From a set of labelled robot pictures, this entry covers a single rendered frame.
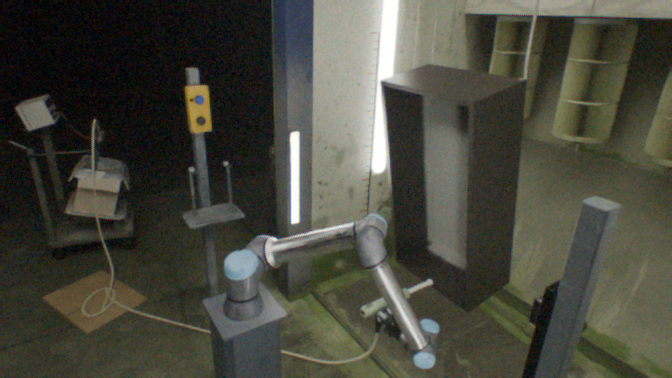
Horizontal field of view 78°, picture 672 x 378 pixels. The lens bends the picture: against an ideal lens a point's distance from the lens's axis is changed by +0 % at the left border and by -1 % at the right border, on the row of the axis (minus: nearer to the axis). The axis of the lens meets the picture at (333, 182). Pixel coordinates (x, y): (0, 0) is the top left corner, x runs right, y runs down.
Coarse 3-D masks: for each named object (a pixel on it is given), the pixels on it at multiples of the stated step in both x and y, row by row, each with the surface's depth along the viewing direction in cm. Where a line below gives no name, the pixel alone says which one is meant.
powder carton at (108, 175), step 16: (112, 160) 367; (80, 176) 325; (96, 176) 330; (112, 176) 336; (128, 176) 364; (80, 192) 332; (96, 192) 337; (112, 192) 342; (80, 208) 336; (112, 208) 346
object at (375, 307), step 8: (432, 280) 238; (416, 288) 232; (408, 296) 228; (368, 304) 215; (376, 304) 217; (384, 304) 219; (368, 312) 213; (376, 312) 218; (384, 312) 222; (376, 320) 224; (376, 328) 227
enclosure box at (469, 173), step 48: (384, 96) 219; (432, 96) 189; (480, 96) 175; (432, 144) 254; (480, 144) 183; (432, 192) 271; (480, 192) 195; (432, 240) 287; (480, 240) 209; (480, 288) 226
